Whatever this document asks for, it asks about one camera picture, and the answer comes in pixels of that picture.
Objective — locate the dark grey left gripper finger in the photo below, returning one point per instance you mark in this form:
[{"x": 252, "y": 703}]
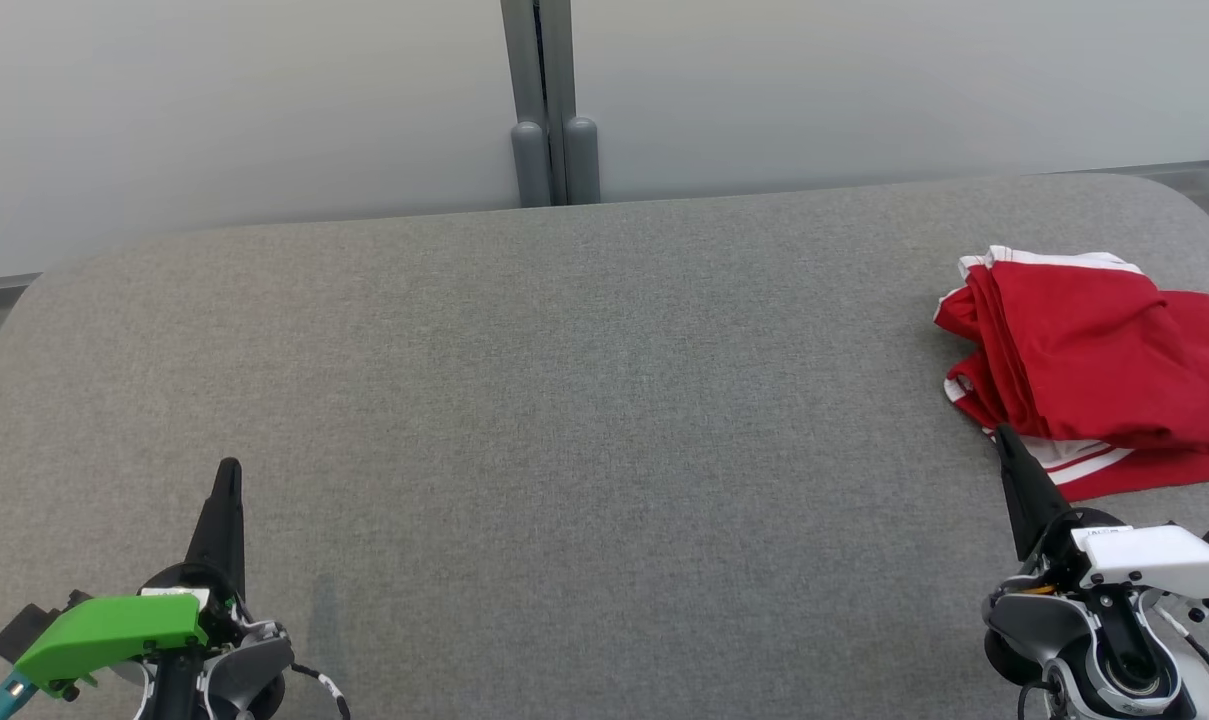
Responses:
[{"x": 222, "y": 530}]

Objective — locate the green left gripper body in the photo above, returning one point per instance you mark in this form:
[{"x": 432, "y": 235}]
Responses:
[{"x": 114, "y": 625}]

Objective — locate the grey partition post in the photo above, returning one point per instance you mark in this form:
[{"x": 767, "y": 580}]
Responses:
[{"x": 554, "y": 100}]

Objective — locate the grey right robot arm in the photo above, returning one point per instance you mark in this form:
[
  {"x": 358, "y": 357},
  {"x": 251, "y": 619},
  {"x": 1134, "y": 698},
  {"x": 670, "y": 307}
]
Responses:
[{"x": 1034, "y": 625}]

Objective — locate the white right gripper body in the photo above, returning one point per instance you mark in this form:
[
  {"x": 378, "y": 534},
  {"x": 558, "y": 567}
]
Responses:
[{"x": 1154, "y": 560}]

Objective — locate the red shorts with white trim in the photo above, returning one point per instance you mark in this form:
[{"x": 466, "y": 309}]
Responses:
[{"x": 1064, "y": 340}]

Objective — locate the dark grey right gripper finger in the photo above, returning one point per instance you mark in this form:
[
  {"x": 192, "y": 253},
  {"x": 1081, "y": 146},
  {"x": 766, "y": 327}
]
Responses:
[{"x": 1029, "y": 500}]

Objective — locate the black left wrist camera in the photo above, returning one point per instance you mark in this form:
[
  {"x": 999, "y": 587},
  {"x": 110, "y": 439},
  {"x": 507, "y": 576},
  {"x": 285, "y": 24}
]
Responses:
[{"x": 29, "y": 625}]

